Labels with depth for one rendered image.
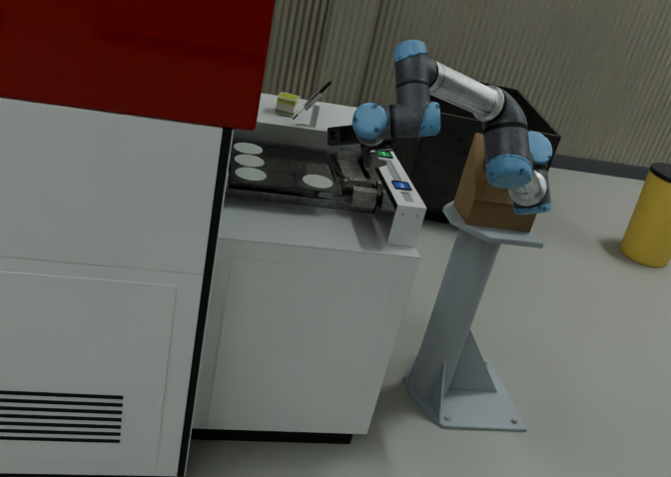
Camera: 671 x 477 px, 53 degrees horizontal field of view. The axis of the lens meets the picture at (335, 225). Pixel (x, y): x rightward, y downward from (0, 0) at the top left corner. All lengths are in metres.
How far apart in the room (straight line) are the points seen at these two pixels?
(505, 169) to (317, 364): 0.91
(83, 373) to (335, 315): 0.75
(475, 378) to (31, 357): 1.74
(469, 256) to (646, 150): 4.15
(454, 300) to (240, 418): 0.89
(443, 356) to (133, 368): 1.26
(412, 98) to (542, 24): 4.14
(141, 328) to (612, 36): 4.77
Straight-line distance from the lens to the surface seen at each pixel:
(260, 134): 2.45
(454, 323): 2.60
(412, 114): 1.48
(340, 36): 4.99
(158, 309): 1.82
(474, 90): 1.70
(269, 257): 1.97
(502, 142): 1.78
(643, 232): 4.71
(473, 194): 2.34
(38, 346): 1.93
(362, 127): 1.46
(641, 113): 6.27
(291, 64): 5.16
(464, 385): 2.92
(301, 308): 2.08
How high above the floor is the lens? 1.77
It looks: 27 degrees down
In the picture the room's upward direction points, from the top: 13 degrees clockwise
